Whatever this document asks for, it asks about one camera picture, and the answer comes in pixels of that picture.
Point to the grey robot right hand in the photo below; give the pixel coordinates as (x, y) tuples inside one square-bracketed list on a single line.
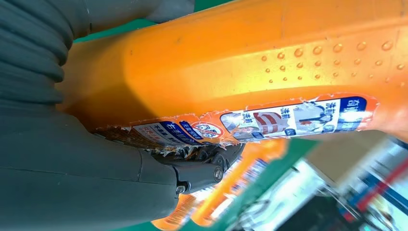
[(79, 185)]

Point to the white table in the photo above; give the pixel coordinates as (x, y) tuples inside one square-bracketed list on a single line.
[(287, 204)]

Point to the black carrying case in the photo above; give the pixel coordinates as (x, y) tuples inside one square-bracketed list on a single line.
[(306, 216)]

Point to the brown cardboard box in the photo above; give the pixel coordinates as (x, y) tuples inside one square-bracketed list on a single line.
[(344, 156)]

